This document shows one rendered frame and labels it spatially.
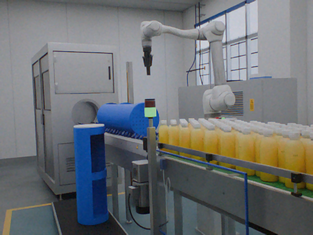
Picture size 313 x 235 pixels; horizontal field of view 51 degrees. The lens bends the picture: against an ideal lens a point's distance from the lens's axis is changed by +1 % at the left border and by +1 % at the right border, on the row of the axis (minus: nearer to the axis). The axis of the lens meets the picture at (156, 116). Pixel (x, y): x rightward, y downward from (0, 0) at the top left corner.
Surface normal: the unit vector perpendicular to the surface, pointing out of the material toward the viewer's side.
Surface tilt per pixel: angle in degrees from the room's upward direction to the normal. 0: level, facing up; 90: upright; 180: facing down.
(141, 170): 90
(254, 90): 90
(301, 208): 90
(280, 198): 90
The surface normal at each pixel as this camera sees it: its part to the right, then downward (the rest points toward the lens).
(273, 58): -0.93, 0.05
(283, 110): 0.37, 0.04
